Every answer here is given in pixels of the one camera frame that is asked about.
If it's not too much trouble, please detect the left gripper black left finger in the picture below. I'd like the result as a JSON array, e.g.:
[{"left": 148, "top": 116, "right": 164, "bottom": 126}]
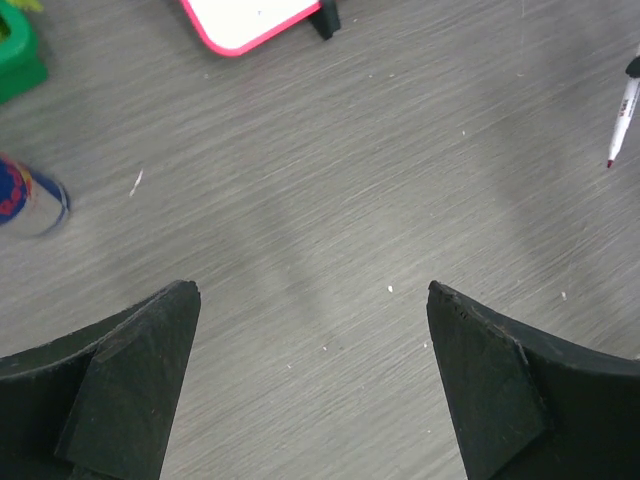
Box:
[{"left": 1, "top": 280, "right": 201, "bottom": 479}]

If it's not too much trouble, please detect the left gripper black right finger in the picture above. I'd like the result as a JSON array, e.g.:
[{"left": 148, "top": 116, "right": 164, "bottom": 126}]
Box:
[{"left": 426, "top": 281, "right": 639, "bottom": 479}]

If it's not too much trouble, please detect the white marker with pink cap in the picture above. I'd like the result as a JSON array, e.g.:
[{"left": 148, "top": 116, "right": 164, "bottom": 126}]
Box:
[{"left": 607, "top": 51, "right": 639, "bottom": 168}]

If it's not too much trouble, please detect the pink framed whiteboard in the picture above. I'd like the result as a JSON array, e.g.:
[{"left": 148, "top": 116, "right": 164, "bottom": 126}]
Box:
[{"left": 181, "top": 0, "right": 321, "bottom": 57}]

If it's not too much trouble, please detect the black left whiteboard stand foot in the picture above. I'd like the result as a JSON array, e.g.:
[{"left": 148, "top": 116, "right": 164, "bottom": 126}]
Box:
[{"left": 309, "top": 0, "right": 341, "bottom": 40}]

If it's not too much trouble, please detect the blue silver energy drink can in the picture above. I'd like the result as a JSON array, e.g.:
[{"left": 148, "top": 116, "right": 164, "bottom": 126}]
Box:
[{"left": 1, "top": 155, "right": 70, "bottom": 237}]

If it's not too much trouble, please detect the green plastic tray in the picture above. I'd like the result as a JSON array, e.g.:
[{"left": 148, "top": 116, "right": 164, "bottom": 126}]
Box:
[{"left": 1, "top": 1, "right": 48, "bottom": 103}]

